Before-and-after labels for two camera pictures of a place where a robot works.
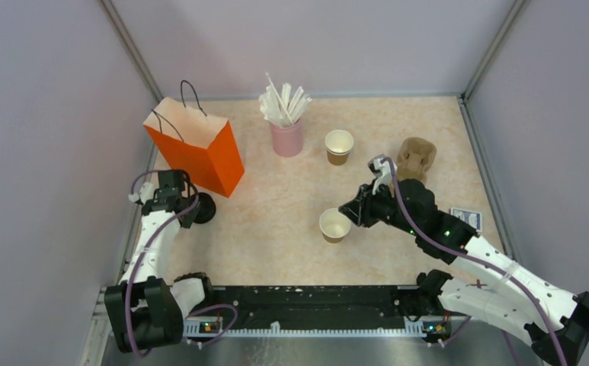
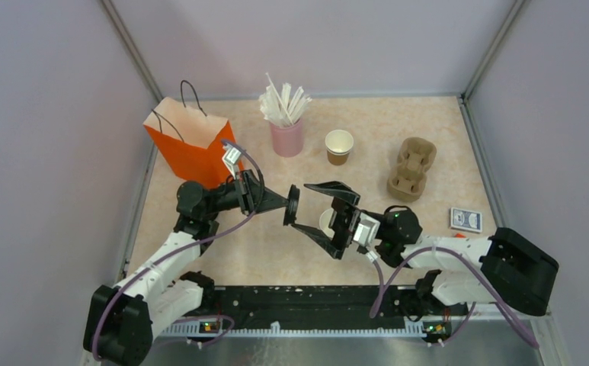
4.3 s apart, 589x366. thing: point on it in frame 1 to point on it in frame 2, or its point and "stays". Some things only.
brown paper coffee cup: x=334 y=225 stays
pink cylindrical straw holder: x=287 y=140 stays
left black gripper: x=187 y=223 to x=248 y=188
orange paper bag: x=194 y=141 stays
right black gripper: x=360 y=208 to x=345 y=222
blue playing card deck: x=472 y=218 stays
